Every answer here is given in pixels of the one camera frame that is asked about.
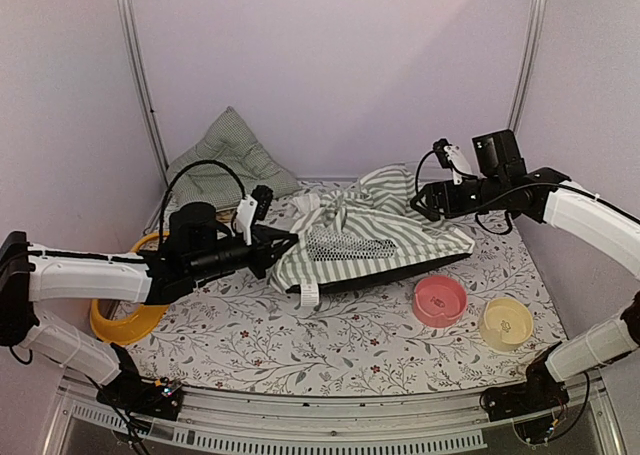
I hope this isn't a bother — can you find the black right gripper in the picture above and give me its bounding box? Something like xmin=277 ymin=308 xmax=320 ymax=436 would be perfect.
xmin=410 ymin=175 xmax=506 ymax=222

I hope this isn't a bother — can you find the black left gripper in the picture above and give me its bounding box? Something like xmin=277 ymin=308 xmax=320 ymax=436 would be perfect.
xmin=187 ymin=225 xmax=297 ymax=282

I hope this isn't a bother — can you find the green striped pet tent fabric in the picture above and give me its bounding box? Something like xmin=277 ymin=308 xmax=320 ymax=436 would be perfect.
xmin=269 ymin=164 xmax=475 ymax=294

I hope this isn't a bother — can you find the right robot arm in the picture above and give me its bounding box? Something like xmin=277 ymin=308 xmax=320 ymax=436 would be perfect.
xmin=410 ymin=130 xmax=639 ymax=411

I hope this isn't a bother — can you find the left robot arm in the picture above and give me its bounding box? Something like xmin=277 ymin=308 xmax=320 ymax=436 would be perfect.
xmin=1 ymin=200 xmax=298 ymax=409

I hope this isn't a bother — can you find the pink pet bowl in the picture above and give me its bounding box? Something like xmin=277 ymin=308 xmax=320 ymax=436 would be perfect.
xmin=412 ymin=275 xmax=468 ymax=329

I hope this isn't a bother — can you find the cream pet bowl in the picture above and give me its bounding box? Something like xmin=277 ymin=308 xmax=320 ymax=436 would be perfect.
xmin=479 ymin=297 xmax=534 ymax=352

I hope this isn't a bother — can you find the green checkered cushion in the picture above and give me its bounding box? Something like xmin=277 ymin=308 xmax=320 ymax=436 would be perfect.
xmin=167 ymin=106 xmax=299 ymax=210

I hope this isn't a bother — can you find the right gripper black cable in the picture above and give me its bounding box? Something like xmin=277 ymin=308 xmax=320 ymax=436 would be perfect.
xmin=412 ymin=147 xmax=516 ymax=236

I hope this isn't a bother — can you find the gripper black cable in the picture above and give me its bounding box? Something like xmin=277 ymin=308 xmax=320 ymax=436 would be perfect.
xmin=158 ymin=158 xmax=249 ymax=236
xmin=412 ymin=147 xmax=516 ymax=236

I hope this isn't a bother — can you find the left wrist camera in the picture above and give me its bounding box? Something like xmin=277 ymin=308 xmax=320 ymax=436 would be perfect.
xmin=231 ymin=185 xmax=274 ymax=246

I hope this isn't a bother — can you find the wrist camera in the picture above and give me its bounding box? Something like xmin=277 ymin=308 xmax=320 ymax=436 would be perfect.
xmin=231 ymin=185 xmax=274 ymax=246
xmin=432 ymin=138 xmax=477 ymax=185

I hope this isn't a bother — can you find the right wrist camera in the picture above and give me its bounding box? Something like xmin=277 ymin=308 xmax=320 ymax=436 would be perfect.
xmin=432 ymin=138 xmax=477 ymax=185

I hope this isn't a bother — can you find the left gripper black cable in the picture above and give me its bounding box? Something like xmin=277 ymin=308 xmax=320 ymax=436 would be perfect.
xmin=158 ymin=158 xmax=249 ymax=236

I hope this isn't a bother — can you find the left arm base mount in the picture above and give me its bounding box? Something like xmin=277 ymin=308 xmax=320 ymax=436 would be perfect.
xmin=96 ymin=343 xmax=184 ymax=421

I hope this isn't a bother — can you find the right aluminium corner post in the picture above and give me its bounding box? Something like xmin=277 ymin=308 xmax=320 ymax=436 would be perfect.
xmin=508 ymin=0 xmax=547 ymax=133

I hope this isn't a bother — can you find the aluminium corner post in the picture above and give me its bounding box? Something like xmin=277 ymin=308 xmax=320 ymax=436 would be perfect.
xmin=116 ymin=0 xmax=169 ymax=186
xmin=508 ymin=0 xmax=547 ymax=133

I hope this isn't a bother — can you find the front aluminium rail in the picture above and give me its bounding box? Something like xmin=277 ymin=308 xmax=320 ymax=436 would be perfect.
xmin=41 ymin=371 xmax=635 ymax=454

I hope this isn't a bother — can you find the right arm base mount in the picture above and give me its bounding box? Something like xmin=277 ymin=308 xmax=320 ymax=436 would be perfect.
xmin=479 ymin=351 xmax=569 ymax=421

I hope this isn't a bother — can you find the left aluminium corner post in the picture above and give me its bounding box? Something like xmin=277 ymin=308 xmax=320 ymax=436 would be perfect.
xmin=116 ymin=0 xmax=169 ymax=186

